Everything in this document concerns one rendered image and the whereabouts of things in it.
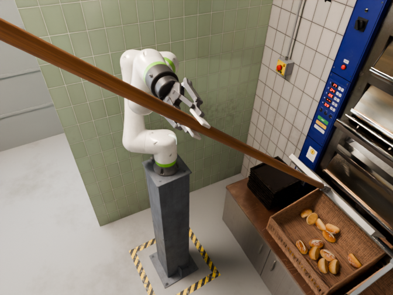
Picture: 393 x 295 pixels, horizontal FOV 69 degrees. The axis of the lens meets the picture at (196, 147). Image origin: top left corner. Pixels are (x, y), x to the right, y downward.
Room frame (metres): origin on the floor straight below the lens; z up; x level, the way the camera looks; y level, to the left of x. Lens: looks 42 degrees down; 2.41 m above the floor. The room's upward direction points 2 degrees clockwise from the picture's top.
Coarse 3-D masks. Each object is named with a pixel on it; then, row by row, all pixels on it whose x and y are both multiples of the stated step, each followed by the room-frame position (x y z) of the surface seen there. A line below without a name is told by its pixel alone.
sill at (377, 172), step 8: (344, 144) 1.41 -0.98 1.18; (344, 152) 1.36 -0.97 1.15; (352, 152) 1.34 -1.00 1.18; (360, 160) 1.26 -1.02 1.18; (368, 160) 1.27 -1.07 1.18; (368, 168) 1.21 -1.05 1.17; (376, 168) 1.20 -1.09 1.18; (376, 176) 1.15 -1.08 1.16; (384, 176) 1.14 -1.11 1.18; (384, 184) 1.10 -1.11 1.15; (392, 184) 1.07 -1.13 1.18; (392, 192) 1.05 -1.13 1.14
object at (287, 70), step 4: (280, 60) 1.94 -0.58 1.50; (284, 60) 1.93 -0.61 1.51; (288, 60) 1.93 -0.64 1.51; (280, 64) 1.93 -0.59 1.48; (284, 64) 1.89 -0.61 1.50; (288, 64) 1.88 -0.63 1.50; (292, 64) 1.90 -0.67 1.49; (276, 68) 1.95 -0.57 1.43; (284, 68) 1.88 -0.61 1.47; (288, 68) 1.89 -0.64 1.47; (280, 72) 1.91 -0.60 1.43; (284, 72) 1.88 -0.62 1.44; (288, 72) 1.89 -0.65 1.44
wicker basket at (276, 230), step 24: (312, 192) 1.30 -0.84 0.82; (288, 216) 1.22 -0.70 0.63; (336, 216) 1.16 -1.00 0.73; (288, 240) 0.97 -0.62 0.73; (336, 240) 1.06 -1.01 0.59; (360, 240) 0.98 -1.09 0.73; (384, 240) 0.92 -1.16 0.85; (312, 264) 0.88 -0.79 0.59; (312, 288) 0.72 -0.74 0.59; (336, 288) 0.70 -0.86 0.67
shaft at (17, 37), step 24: (0, 24) 0.41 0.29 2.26; (24, 48) 0.42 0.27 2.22; (48, 48) 0.44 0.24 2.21; (72, 72) 0.45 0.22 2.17; (96, 72) 0.47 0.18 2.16; (120, 96) 0.49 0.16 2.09; (144, 96) 0.51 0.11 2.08; (192, 120) 0.56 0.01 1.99; (240, 144) 0.63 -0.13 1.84; (288, 168) 0.75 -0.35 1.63
